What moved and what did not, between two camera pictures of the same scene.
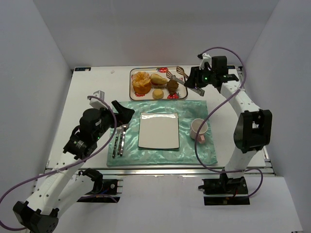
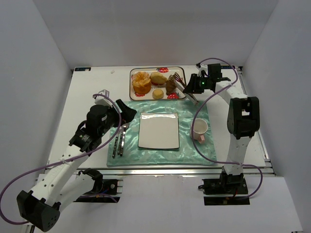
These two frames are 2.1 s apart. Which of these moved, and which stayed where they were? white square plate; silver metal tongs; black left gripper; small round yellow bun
Moved: silver metal tongs
Stayed: white square plate; black left gripper; small round yellow bun
